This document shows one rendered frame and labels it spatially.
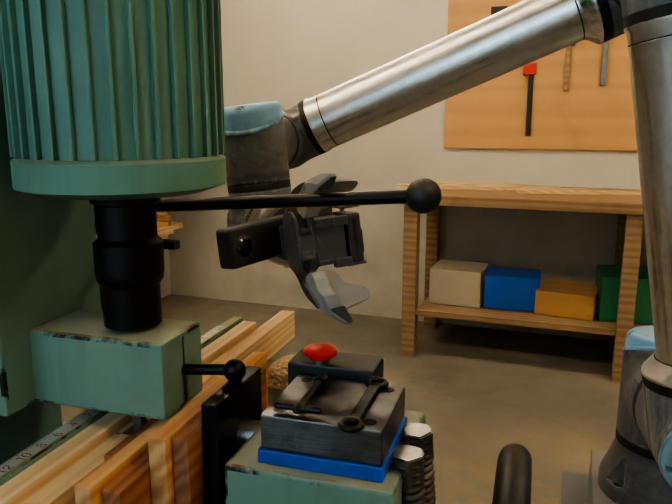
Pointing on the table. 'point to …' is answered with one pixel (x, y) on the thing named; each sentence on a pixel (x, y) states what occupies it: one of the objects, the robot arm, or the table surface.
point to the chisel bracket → (116, 365)
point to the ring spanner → (362, 405)
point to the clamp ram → (228, 428)
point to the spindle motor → (113, 97)
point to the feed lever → (429, 199)
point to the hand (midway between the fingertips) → (336, 252)
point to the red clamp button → (320, 351)
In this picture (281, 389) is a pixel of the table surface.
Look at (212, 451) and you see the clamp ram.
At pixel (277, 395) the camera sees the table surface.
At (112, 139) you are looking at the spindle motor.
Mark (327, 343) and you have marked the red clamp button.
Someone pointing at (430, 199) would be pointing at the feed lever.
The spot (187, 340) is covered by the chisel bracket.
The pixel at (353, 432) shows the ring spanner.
